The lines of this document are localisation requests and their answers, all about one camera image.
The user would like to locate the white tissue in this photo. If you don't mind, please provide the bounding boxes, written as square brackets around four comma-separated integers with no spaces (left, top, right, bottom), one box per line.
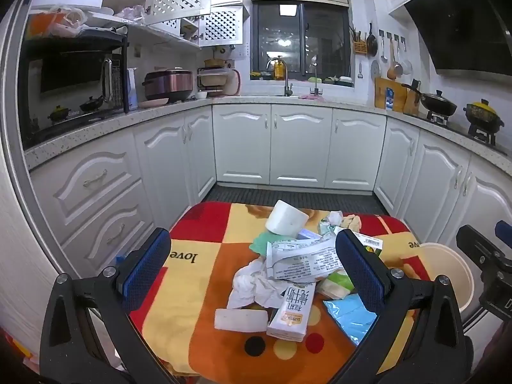
[228,258,289,309]

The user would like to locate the black frying pan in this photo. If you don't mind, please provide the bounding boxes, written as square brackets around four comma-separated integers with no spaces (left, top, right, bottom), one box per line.
[366,22,379,57]

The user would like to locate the printed rose blanket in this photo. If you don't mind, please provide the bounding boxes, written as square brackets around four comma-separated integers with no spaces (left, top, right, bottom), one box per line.
[128,201,433,384]

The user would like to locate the beige plastic trash bin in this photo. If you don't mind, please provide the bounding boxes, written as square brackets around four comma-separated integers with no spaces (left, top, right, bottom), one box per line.
[418,242,475,313]

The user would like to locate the wooden spoon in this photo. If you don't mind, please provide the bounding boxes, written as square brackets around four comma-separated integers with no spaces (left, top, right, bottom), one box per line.
[386,34,403,81]

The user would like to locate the wooden chopstick holder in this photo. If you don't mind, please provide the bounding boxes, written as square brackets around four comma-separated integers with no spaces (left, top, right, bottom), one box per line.
[351,27,368,55]

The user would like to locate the yellow lidded clay pot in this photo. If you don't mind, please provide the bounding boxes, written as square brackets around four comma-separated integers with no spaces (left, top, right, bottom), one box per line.
[463,99,505,133]

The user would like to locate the white strainer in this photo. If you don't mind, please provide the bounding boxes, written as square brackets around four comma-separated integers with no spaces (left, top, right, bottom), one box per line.
[400,36,413,75]

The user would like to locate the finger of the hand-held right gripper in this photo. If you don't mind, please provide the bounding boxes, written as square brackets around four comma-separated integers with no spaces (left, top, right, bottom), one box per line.
[495,220,512,249]
[456,225,507,273]

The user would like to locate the white green wrapper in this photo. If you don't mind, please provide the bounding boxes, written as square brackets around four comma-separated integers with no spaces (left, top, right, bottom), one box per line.
[318,211,345,235]

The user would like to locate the blue plastic packet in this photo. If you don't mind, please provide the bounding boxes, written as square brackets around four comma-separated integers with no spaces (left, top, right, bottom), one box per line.
[322,294,379,347]

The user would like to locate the plastic bags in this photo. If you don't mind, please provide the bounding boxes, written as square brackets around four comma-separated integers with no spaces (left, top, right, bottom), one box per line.
[30,6,89,39]

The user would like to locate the black range hood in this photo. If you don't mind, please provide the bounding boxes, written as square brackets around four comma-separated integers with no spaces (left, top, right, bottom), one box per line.
[404,0,512,76]

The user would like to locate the black wok with lid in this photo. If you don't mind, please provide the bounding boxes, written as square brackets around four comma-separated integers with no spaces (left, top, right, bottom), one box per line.
[401,84,458,117]

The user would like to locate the copper rice cooker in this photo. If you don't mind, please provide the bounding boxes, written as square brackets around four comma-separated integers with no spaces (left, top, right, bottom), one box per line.
[143,69,193,102]

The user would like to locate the beige paper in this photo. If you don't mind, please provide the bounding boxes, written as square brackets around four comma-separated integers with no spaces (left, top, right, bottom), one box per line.
[340,214,363,233]

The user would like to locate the white base cabinets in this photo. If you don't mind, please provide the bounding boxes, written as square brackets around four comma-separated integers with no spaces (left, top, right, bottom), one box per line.
[30,104,512,313]

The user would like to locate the white printed plastic wrapper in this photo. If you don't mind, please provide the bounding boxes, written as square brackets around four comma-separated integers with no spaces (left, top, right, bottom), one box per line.
[266,234,345,281]

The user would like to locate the dish rack with containers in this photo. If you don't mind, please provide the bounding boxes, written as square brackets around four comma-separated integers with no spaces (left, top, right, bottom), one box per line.
[196,59,241,97]

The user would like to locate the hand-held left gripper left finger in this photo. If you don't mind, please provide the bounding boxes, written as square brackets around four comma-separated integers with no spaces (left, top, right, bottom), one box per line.
[39,227,172,384]

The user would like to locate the white foam block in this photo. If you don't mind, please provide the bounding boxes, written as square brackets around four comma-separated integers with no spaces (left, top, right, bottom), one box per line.
[215,308,268,333]

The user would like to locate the mint green cloth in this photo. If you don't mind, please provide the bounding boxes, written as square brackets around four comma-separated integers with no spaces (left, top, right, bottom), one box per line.
[249,232,273,255]

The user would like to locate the green containers on sill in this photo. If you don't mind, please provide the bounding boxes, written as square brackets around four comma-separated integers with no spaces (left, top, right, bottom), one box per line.
[308,74,355,88]

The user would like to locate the green tissue packet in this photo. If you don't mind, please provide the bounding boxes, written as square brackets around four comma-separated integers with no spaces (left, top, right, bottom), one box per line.
[316,270,355,300]

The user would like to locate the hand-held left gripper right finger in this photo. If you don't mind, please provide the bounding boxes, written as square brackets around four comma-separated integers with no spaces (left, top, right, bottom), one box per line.
[332,229,475,384]

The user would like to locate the white tissue packet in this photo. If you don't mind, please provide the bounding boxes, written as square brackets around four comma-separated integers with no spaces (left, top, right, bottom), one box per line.
[267,286,316,342]

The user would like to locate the black microwave oven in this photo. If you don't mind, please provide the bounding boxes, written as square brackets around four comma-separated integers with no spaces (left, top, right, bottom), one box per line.
[18,38,125,148]

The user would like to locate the wooden cutting board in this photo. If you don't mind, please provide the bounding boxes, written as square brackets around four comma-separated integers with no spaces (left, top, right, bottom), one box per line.
[375,77,409,113]

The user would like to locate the dark window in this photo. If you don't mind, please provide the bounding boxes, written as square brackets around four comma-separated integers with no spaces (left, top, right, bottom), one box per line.
[252,0,353,83]

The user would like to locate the black gas stove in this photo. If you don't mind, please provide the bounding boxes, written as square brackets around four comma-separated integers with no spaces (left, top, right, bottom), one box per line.
[404,110,512,149]

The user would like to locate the dark packet with white label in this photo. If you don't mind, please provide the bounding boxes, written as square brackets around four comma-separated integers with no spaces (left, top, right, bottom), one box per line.
[352,234,383,257]

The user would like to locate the blue box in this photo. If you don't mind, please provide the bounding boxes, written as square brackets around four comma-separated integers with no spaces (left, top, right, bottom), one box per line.
[127,68,139,111]

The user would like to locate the small filter tap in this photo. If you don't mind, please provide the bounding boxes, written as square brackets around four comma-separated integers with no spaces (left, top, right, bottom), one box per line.
[310,64,324,97]

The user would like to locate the wooden knife block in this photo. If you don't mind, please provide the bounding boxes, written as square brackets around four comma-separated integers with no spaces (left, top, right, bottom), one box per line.
[402,79,423,115]

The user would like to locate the steel kitchen faucet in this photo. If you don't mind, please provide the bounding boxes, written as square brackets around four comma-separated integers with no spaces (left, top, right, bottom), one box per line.
[266,57,294,97]

